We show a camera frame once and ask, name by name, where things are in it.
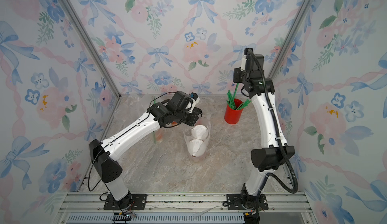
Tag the green wrapped straws bundle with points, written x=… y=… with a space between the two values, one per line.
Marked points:
x=236 y=106

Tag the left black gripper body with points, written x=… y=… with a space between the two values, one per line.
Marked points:
x=190 y=118

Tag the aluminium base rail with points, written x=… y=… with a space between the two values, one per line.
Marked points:
x=186 y=208

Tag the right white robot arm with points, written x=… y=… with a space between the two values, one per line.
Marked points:
x=272 y=160

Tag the white lid cup back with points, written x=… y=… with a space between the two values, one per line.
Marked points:
x=196 y=148

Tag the red cup white lid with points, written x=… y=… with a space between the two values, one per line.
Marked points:
x=200 y=132

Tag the red straw holder cup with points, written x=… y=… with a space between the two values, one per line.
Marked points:
x=233 y=116

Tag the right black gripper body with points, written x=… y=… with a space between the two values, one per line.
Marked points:
x=240 y=76

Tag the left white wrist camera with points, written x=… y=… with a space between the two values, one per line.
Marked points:
x=194 y=100

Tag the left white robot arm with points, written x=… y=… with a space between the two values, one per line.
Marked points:
x=180 y=109

